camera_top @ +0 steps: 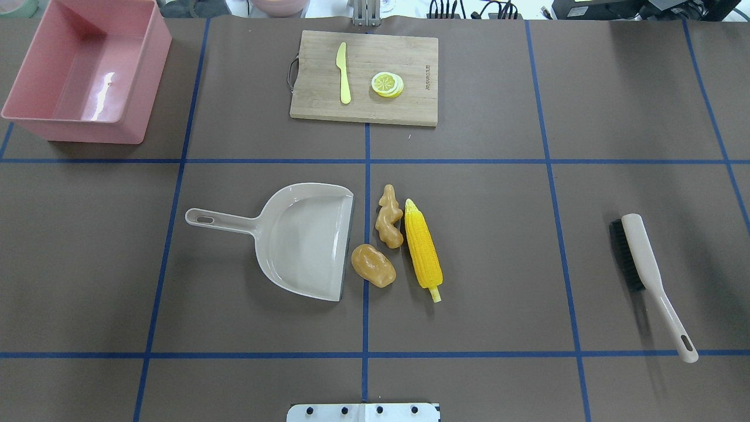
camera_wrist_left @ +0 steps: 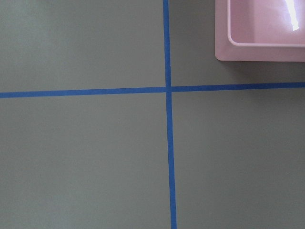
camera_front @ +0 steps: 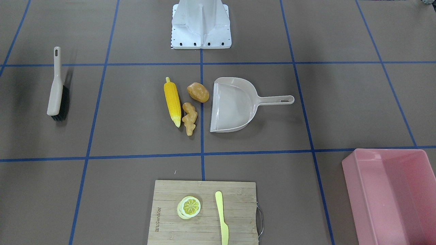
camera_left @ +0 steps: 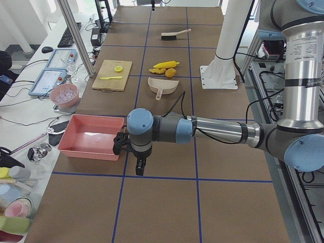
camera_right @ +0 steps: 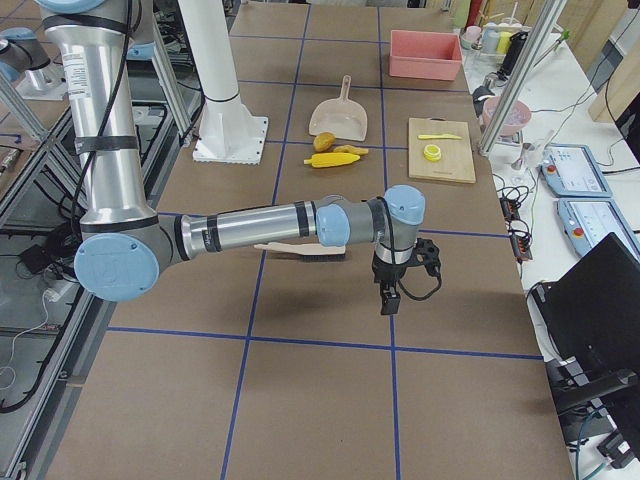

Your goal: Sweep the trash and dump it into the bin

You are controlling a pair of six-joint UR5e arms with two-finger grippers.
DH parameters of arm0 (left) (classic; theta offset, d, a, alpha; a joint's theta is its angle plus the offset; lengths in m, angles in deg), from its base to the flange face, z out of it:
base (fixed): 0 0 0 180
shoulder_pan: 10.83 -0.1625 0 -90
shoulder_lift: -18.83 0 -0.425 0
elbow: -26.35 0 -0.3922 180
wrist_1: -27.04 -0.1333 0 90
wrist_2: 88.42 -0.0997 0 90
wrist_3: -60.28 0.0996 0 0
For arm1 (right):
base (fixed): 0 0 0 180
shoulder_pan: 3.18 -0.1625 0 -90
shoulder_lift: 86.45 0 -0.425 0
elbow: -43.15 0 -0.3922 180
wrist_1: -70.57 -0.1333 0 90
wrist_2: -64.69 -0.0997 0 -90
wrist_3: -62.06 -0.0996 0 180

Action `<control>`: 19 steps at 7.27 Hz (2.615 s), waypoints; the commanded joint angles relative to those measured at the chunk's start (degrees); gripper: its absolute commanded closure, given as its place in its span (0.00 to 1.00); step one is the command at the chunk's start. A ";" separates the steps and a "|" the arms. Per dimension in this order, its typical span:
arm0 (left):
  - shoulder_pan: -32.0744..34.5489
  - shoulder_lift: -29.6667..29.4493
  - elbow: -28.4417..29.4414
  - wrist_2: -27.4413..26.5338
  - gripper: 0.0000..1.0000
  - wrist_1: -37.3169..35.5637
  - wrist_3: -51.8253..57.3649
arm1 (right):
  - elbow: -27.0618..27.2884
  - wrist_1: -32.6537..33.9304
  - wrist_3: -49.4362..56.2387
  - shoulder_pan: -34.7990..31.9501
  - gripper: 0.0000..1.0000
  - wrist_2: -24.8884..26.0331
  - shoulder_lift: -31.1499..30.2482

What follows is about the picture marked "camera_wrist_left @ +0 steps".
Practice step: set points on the pink plastic bin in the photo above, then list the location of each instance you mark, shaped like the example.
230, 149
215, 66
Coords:
260, 30

